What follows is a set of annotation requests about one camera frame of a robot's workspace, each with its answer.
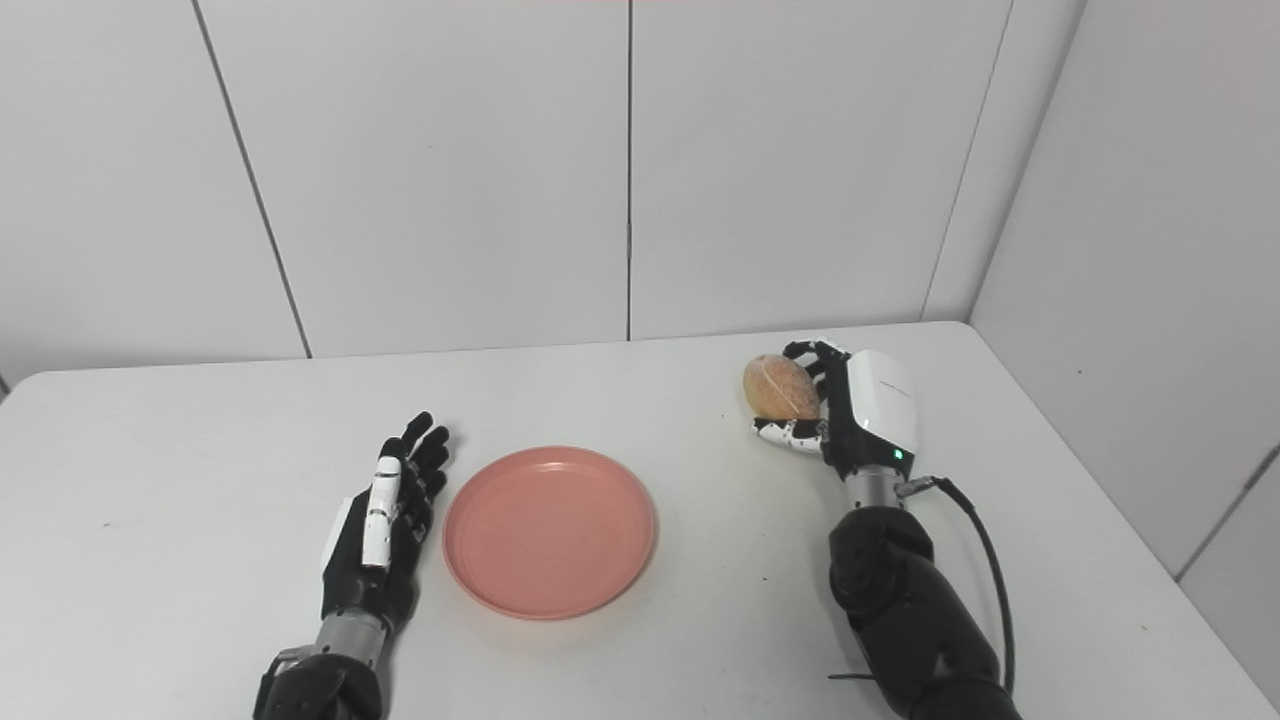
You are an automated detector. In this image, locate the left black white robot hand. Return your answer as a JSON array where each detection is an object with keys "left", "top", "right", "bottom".
[{"left": 320, "top": 411, "right": 451, "bottom": 633}]

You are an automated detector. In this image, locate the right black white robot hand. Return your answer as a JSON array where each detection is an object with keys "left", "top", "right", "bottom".
[{"left": 752, "top": 339, "right": 918, "bottom": 481}]

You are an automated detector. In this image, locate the golden bread roll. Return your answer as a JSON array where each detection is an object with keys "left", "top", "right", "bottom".
[{"left": 742, "top": 353, "right": 823, "bottom": 422}]

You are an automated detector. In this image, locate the pink round plate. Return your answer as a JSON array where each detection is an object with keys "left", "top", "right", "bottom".
[{"left": 442, "top": 446, "right": 658, "bottom": 622}]

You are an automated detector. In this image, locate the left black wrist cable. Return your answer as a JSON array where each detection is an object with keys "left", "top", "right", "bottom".
[{"left": 255, "top": 648, "right": 319, "bottom": 716}]

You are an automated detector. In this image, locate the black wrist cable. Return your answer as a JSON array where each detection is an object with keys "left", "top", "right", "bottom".
[
  {"left": 255, "top": 648, "right": 319, "bottom": 716},
  {"left": 828, "top": 475, "right": 1017, "bottom": 698}
]

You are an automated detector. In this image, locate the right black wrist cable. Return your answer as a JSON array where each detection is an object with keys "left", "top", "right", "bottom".
[{"left": 828, "top": 475, "right": 1017, "bottom": 698}]

